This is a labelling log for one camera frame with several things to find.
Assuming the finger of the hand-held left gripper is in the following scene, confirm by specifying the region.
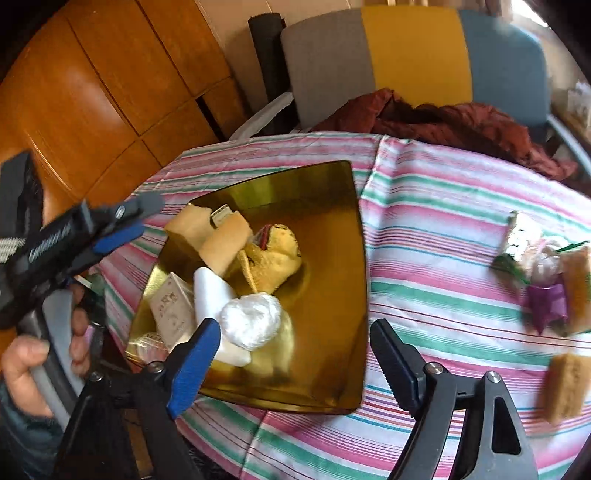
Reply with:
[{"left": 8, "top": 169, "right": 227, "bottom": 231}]
[
  {"left": 91, "top": 222, "right": 145, "bottom": 260},
  {"left": 88, "top": 193, "right": 165, "bottom": 227}
]

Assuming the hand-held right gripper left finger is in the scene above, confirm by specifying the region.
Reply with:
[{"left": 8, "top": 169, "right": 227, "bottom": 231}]
[{"left": 55, "top": 318, "right": 221, "bottom": 480}]

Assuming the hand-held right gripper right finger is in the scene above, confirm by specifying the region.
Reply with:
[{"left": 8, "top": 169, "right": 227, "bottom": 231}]
[{"left": 369, "top": 318, "right": 539, "bottom": 480}]

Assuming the large white carton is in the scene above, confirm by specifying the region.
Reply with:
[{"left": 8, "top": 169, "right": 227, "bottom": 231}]
[{"left": 148, "top": 272, "right": 197, "bottom": 352}]

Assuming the white sponge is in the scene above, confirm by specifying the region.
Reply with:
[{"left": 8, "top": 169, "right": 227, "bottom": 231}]
[{"left": 193, "top": 268, "right": 252, "bottom": 367}]

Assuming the gold box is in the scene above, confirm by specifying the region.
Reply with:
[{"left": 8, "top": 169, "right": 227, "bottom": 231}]
[{"left": 126, "top": 160, "right": 370, "bottom": 415}]

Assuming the yellow sock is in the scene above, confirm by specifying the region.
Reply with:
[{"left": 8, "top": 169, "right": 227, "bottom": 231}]
[{"left": 240, "top": 224, "right": 303, "bottom": 296}]

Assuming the purple wrapper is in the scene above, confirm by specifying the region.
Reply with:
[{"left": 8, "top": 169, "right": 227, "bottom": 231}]
[{"left": 524, "top": 284, "right": 568, "bottom": 335}]

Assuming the clear green snack packet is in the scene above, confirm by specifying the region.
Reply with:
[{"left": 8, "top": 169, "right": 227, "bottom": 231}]
[{"left": 492, "top": 211, "right": 546, "bottom": 278}]

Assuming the person's left forearm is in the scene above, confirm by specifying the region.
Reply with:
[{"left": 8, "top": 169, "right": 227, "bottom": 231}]
[{"left": 0, "top": 378, "right": 65, "bottom": 480}]

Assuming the person's left hand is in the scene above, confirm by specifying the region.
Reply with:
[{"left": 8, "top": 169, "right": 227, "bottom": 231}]
[{"left": 0, "top": 284, "right": 92, "bottom": 418}]

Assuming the wooden wardrobe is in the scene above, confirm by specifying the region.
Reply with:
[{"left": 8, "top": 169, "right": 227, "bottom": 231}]
[{"left": 0, "top": 0, "right": 245, "bottom": 241}]

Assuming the striped tablecloth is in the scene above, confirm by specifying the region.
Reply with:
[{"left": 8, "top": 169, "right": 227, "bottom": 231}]
[{"left": 99, "top": 131, "right": 591, "bottom": 480}]

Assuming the clear plastic bag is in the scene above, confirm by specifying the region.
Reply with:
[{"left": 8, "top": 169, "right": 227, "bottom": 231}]
[{"left": 531, "top": 247, "right": 561, "bottom": 282}]

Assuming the dark red garment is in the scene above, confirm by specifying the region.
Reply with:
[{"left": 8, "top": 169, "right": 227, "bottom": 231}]
[{"left": 314, "top": 89, "right": 578, "bottom": 182}]

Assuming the wooden side table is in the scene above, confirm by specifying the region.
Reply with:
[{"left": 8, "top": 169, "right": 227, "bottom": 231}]
[{"left": 554, "top": 108, "right": 591, "bottom": 141}]

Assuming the grey yellow blue chair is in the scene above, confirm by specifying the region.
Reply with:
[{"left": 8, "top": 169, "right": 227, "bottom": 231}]
[{"left": 228, "top": 7, "right": 591, "bottom": 171}]

